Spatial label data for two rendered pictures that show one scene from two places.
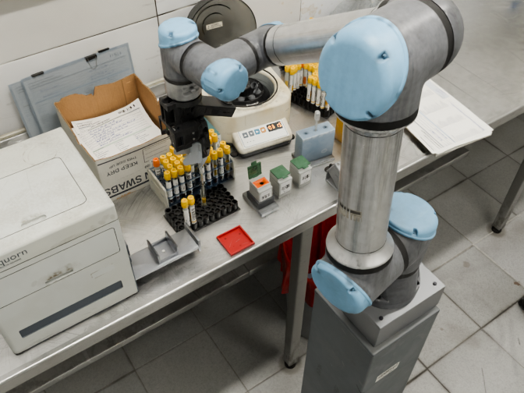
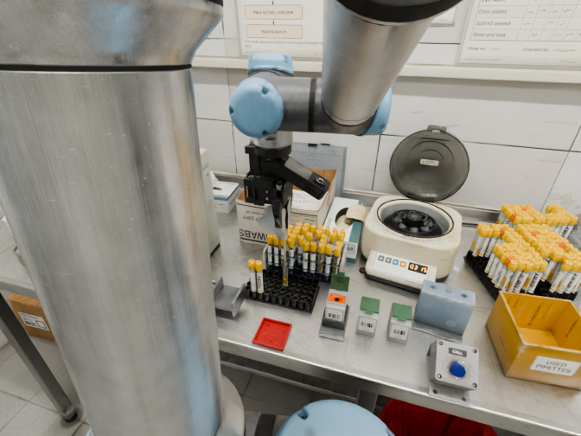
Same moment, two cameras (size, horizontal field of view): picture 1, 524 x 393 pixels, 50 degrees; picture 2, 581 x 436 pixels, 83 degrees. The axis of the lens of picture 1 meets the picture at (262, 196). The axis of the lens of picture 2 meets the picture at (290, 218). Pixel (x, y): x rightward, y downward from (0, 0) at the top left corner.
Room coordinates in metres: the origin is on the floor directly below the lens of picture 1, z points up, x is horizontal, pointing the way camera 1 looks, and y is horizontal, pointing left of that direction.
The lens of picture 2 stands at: (0.60, -0.33, 1.46)
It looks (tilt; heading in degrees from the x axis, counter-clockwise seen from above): 32 degrees down; 52
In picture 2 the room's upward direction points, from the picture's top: straight up
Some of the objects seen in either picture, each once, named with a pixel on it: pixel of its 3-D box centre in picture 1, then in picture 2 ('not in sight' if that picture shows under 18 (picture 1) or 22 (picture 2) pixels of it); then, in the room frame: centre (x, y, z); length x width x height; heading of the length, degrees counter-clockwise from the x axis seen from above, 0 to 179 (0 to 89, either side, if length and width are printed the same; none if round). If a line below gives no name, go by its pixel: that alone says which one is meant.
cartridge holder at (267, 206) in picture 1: (260, 198); (335, 317); (0.99, 0.00, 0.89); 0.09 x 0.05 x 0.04; 35
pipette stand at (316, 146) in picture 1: (314, 144); (442, 308); (1.16, -0.14, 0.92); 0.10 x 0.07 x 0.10; 117
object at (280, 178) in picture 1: (280, 181); (367, 316); (1.03, -0.05, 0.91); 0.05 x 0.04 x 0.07; 35
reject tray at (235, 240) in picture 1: (235, 240); (272, 333); (0.86, 0.06, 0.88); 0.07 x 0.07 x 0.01; 35
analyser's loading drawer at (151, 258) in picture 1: (154, 253); (200, 288); (0.78, 0.24, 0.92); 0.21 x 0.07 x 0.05; 125
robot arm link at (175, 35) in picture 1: (180, 51); (271, 89); (0.94, 0.16, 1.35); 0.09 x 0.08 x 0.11; 45
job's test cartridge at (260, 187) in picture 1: (260, 190); (335, 308); (0.99, 0.00, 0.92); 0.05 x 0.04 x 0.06; 35
